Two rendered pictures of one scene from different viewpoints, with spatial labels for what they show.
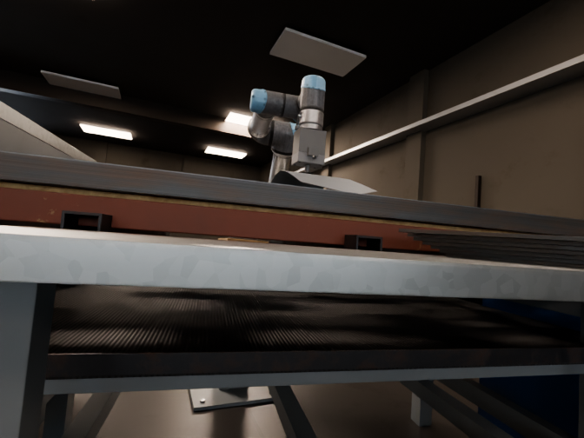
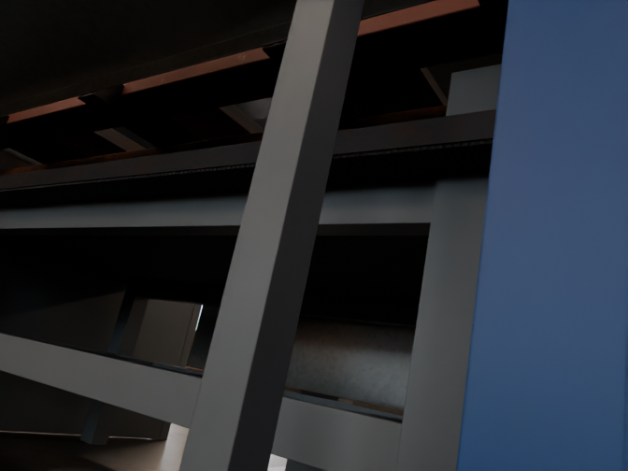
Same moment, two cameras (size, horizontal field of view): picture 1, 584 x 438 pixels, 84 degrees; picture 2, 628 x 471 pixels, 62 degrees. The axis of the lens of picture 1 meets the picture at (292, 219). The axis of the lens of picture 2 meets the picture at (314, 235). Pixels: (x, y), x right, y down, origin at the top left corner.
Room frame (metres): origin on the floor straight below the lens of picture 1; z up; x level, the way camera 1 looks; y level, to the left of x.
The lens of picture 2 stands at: (0.37, -1.10, 0.30)
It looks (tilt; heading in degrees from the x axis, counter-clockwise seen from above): 16 degrees up; 51
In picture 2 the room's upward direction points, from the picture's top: 12 degrees clockwise
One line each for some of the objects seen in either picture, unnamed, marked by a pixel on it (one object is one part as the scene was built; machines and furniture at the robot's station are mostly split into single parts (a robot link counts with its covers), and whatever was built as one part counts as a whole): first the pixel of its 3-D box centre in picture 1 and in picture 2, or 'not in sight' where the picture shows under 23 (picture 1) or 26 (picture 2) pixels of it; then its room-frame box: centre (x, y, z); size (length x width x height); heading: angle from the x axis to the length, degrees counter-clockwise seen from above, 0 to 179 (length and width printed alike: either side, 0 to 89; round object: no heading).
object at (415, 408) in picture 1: (424, 343); not in sight; (1.46, -0.63, 0.34); 0.06 x 0.06 x 0.68; 14
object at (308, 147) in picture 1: (309, 145); not in sight; (0.96, -0.04, 1.04); 0.10 x 0.09 x 0.16; 17
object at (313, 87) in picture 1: (312, 96); not in sight; (0.97, -0.03, 1.20); 0.09 x 0.08 x 0.11; 11
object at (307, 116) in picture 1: (309, 121); not in sight; (0.97, -0.03, 1.12); 0.08 x 0.08 x 0.05
